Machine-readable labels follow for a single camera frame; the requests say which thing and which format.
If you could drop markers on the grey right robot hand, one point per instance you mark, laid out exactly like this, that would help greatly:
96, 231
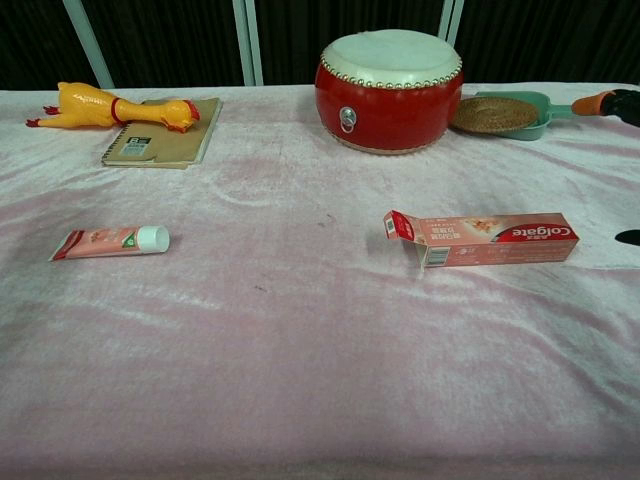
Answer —
630, 237

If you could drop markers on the pink red Colgate toothpaste box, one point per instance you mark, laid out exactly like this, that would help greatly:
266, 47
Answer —
500, 245

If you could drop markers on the small white pink bottle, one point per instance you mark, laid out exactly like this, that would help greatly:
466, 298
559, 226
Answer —
100, 243

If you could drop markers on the orange and black object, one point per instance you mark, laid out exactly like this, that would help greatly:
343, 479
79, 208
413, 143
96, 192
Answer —
590, 104

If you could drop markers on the mint green plastic dustpan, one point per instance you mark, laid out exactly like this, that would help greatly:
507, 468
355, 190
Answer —
555, 111

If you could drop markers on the round woven rattan coaster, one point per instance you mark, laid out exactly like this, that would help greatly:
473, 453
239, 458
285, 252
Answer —
492, 115

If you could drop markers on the red drum white skin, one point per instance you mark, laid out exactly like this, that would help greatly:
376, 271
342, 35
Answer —
390, 110

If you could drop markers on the pink plush tablecloth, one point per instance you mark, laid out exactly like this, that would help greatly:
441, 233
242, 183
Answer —
300, 350

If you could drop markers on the brown spiral notebook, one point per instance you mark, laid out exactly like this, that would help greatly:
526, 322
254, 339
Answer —
165, 145

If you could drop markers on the yellow rubber chicken toy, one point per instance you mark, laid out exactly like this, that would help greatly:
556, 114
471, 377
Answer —
85, 107

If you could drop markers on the white frame post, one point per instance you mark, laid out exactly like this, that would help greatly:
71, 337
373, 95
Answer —
90, 45
248, 42
452, 20

